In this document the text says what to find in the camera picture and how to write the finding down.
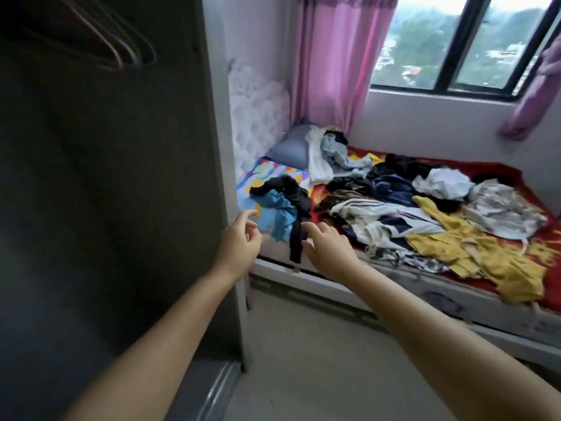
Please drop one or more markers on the person's right hand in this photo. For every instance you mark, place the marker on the person's right hand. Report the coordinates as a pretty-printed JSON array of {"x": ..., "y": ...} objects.
[{"x": 331, "y": 251}]

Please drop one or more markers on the person's left hand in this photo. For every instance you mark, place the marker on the person's left hand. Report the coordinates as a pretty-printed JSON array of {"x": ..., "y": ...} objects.
[{"x": 238, "y": 250}]

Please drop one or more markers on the blue garment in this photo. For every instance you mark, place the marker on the blue garment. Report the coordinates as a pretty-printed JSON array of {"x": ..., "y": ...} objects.
[{"x": 276, "y": 215}]

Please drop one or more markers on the black garment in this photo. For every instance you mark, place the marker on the black garment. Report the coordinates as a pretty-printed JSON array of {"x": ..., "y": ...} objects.
[{"x": 294, "y": 193}]

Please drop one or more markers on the pile of mixed clothes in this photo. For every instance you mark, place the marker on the pile of mixed clothes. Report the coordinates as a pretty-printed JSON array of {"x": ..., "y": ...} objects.
[{"x": 421, "y": 215}]

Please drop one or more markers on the grey wardrobe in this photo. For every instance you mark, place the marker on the grey wardrobe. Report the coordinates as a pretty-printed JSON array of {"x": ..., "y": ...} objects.
[{"x": 105, "y": 171}]

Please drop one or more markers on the person's right forearm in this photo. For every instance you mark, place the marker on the person's right forearm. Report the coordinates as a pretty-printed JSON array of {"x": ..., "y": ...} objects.
[{"x": 456, "y": 346}]

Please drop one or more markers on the person's left forearm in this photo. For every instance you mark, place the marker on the person's left forearm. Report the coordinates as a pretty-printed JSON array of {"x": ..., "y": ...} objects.
[{"x": 149, "y": 355}]

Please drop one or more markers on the white bed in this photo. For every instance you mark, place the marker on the white bed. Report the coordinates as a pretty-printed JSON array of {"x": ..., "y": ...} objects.
[{"x": 456, "y": 307}]

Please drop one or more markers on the colourful patterned pillow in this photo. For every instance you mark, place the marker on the colourful patterned pillow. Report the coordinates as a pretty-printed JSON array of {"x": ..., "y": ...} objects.
[{"x": 259, "y": 175}]

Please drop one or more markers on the grey pillow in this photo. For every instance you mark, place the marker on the grey pillow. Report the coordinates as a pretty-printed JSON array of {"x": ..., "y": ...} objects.
[{"x": 291, "y": 146}]

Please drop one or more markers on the white tufted headboard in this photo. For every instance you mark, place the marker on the white tufted headboard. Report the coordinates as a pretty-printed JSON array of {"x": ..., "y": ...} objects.
[{"x": 259, "y": 114}]

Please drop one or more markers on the wide pink curtain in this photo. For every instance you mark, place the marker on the wide pink curtain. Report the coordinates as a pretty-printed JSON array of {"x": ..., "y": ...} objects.
[{"x": 342, "y": 57}]

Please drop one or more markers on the red bedsheet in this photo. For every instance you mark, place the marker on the red bedsheet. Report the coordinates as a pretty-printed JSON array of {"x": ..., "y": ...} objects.
[{"x": 550, "y": 289}]

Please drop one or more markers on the black framed window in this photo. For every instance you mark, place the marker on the black framed window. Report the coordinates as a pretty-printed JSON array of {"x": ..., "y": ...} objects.
[{"x": 421, "y": 39}]

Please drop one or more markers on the tied pink curtain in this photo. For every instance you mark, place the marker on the tied pink curtain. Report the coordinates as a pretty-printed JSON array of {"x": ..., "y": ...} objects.
[{"x": 535, "y": 96}]

